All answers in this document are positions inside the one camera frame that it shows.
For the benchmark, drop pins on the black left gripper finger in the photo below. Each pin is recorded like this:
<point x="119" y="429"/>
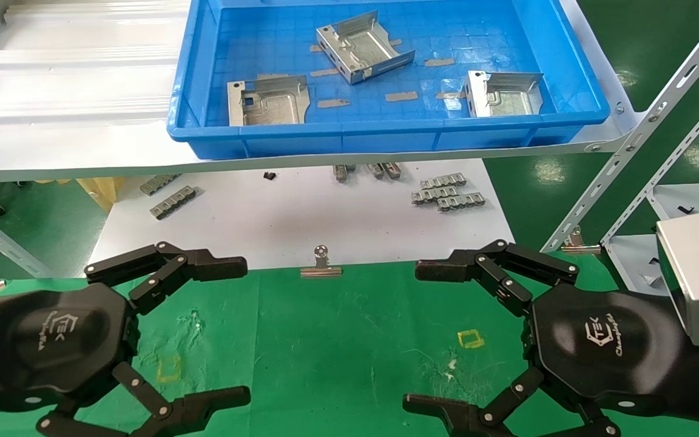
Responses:
<point x="216" y="266"/>

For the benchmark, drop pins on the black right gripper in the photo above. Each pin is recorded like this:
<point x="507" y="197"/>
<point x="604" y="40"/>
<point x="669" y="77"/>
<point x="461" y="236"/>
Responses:
<point x="604" y="352"/>

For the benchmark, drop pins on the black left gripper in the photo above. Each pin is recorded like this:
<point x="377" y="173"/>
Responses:
<point x="52" y="340"/>

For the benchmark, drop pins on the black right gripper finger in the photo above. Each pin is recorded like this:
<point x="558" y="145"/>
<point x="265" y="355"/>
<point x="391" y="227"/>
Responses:
<point x="446" y="268"/>

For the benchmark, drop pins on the sheet metal bracket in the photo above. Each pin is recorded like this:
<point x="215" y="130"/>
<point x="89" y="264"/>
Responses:
<point x="358" y="51"/>
<point x="510" y="103"/>
<point x="273" y="109"/>

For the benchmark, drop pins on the gray metal link strip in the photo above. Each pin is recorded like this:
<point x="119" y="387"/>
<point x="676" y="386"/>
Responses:
<point x="341" y="172"/>
<point x="375" y="170"/>
<point x="392" y="170"/>
<point x="434" y="195"/>
<point x="443" y="180"/>
<point x="158" y="184"/>
<point x="462" y="201"/>
<point x="172" y="201"/>

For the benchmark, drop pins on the white board sheet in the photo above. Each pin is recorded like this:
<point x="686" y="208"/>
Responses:
<point x="295" y="218"/>

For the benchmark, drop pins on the green table mat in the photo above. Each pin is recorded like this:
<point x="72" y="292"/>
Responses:
<point x="355" y="364"/>

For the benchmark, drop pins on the silver binder clip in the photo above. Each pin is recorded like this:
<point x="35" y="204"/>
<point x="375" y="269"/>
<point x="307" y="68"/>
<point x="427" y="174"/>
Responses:
<point x="580" y="247"/>
<point x="321" y="271"/>

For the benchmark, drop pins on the yellow plastic bag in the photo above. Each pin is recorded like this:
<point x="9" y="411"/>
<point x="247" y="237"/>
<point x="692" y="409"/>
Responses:
<point x="102" y="189"/>

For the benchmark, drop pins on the blue plastic tray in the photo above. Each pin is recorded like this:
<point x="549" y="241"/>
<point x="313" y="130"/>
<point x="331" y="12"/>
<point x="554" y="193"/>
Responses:
<point x="386" y="135"/>

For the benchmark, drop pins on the white slotted angle beam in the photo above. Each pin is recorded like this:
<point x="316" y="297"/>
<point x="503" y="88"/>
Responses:
<point x="659" y="182"/>
<point x="628" y="145"/>

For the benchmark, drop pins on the silver metal shelf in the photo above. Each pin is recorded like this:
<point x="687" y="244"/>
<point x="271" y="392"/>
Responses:
<point x="70" y="91"/>

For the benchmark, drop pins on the gray metal frame bar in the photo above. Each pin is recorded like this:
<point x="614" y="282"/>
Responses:
<point x="19" y="255"/>

